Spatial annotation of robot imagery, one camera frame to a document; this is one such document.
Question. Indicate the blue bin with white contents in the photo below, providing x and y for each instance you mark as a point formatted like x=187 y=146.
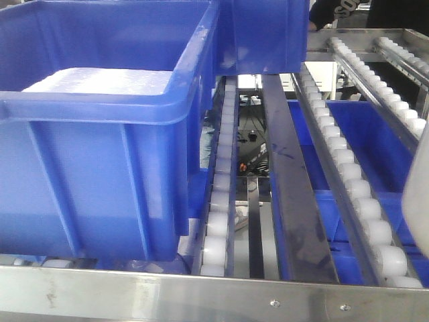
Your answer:
x=102 y=176

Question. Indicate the blue bin rear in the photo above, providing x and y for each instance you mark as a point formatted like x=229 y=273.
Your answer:
x=261 y=37

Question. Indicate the blue bin beneath rollers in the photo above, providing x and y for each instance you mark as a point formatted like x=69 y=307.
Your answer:
x=362 y=151

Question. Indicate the steel roller flow rack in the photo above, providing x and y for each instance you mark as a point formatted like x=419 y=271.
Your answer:
x=308 y=288

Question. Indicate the white robot part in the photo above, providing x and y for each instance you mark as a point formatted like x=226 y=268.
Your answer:
x=415 y=196

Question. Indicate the person in black clothes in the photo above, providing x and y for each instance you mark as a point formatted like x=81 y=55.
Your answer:
x=383 y=14

